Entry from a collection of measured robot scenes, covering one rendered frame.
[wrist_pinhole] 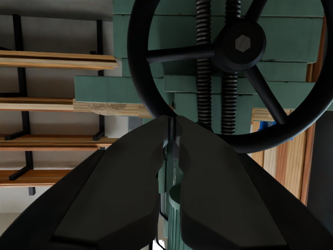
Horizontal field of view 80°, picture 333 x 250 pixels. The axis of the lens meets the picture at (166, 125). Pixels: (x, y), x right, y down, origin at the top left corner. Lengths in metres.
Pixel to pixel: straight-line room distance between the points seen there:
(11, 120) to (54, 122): 0.56
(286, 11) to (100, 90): 0.43
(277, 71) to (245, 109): 0.15
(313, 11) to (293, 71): 0.12
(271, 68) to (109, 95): 0.36
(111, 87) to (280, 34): 0.38
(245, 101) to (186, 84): 0.11
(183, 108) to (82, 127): 2.75
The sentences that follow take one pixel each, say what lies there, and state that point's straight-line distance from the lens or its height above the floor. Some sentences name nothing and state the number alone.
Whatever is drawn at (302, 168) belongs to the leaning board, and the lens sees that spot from 2.11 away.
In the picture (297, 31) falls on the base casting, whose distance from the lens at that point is 0.53.
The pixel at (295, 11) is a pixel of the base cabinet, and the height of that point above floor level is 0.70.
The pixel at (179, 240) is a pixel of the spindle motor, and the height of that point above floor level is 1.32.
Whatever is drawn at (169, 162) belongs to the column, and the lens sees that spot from 0.85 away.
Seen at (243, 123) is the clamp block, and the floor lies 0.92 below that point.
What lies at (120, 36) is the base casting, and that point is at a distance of 0.49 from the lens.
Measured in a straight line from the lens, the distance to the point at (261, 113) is 0.66.
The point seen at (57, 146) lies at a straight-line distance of 2.70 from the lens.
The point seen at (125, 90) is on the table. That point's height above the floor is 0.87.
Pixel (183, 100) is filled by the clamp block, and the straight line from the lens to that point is 0.36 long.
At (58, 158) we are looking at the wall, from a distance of 3.29.
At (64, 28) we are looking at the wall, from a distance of 3.16.
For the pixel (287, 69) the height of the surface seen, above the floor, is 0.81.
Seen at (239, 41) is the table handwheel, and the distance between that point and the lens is 0.27.
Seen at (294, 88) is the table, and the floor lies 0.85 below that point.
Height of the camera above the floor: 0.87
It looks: 10 degrees up
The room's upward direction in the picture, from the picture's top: 178 degrees counter-clockwise
